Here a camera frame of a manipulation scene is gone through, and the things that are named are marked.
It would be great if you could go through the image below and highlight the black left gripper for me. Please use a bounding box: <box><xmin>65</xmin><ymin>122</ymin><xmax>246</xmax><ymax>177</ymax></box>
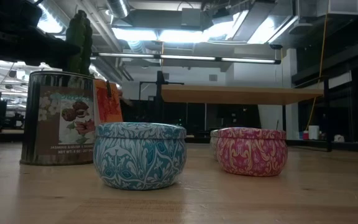
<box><xmin>0</xmin><ymin>0</ymin><xmax>81</xmax><ymax>68</ymax></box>

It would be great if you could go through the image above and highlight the tall tin with brown label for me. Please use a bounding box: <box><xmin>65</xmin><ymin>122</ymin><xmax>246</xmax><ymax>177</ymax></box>
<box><xmin>19</xmin><ymin>70</ymin><xmax>96</xmax><ymax>166</ymax></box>

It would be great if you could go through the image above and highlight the teal patterned round candle tin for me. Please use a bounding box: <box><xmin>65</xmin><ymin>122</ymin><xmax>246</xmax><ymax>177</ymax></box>
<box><xmin>93</xmin><ymin>121</ymin><xmax>188</xmax><ymax>190</ymax></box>

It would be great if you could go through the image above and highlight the grey patterned round candle tin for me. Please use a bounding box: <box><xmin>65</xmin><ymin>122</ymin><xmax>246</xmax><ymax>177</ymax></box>
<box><xmin>209</xmin><ymin>129</ymin><xmax>219</xmax><ymax>161</ymax></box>

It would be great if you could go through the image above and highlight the pink patterned round candle tin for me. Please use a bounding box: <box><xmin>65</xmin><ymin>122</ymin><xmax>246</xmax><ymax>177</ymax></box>
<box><xmin>216</xmin><ymin>126</ymin><xmax>288</xmax><ymax>177</ymax></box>

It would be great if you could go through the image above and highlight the green cactus plant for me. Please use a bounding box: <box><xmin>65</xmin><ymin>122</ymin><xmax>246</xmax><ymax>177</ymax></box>
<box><xmin>65</xmin><ymin>9</ymin><xmax>93</xmax><ymax>75</ymax></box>

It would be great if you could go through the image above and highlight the bright ceiling light panel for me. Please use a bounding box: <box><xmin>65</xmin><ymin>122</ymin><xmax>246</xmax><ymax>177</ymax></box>
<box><xmin>112</xmin><ymin>27</ymin><xmax>206</xmax><ymax>44</ymax></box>

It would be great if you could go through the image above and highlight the long pendant light fixture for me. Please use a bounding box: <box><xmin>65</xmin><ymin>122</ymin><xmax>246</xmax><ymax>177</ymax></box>
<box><xmin>91</xmin><ymin>52</ymin><xmax>282</xmax><ymax>65</ymax></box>

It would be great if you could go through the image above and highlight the grey ceiling box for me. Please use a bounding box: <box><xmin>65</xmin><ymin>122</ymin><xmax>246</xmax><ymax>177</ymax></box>
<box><xmin>181</xmin><ymin>7</ymin><xmax>202</xmax><ymax>27</ymax></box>

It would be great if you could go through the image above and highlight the white paper roll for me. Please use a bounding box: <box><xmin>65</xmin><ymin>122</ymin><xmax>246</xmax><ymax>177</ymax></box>
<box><xmin>308</xmin><ymin>125</ymin><xmax>320</xmax><ymax>141</ymax></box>

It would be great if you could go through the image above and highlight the round silver ventilation duct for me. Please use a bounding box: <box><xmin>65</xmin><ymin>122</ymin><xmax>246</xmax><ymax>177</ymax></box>
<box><xmin>106</xmin><ymin>0</ymin><xmax>131</xmax><ymax>19</ymax></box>

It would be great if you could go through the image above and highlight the wooden shelf with black frame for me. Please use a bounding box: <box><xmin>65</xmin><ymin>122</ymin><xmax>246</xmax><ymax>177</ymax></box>
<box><xmin>138</xmin><ymin>70</ymin><xmax>332</xmax><ymax>152</ymax></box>

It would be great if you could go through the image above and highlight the yellow extension cord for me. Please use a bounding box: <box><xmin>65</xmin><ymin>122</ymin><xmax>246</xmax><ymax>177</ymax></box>
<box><xmin>305</xmin><ymin>0</ymin><xmax>329</xmax><ymax>131</ymax></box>

